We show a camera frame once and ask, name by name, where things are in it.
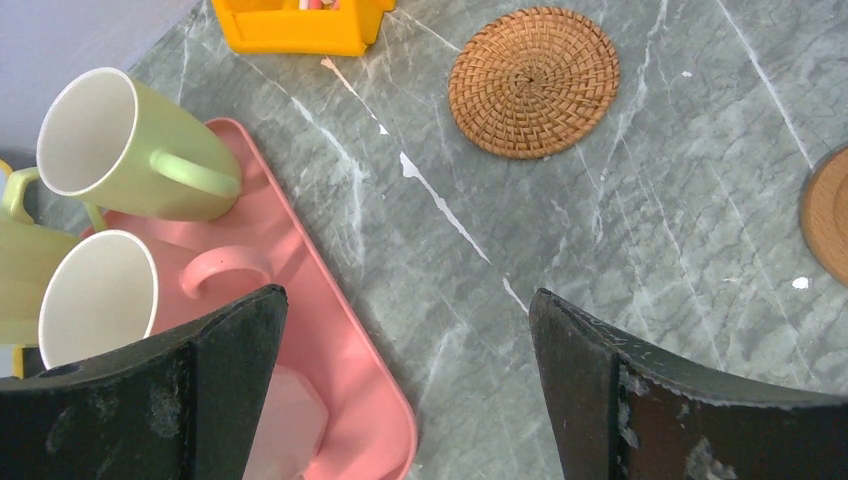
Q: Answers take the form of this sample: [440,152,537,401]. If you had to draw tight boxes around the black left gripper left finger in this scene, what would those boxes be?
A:
[1,284,288,479]

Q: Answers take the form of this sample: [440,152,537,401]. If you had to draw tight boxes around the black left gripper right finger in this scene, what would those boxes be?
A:
[529,288,847,479]

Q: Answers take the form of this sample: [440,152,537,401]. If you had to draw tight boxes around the pink mug white inside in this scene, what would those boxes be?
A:
[38,229,273,369]

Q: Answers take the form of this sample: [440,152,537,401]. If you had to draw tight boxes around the light wooden round coaster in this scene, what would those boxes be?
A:
[799,146,847,286]

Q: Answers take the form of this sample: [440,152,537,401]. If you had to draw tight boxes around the woven rattan coaster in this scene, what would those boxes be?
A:
[448,6,620,159]

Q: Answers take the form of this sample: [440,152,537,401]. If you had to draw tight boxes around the pink plastic tray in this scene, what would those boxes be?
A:
[105,118,418,480]

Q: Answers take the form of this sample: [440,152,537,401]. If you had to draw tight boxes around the yellow plastic bin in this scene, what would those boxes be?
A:
[212,0,396,57]

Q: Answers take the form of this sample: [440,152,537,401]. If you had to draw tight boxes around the red white marker pens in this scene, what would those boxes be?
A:
[298,0,340,10]

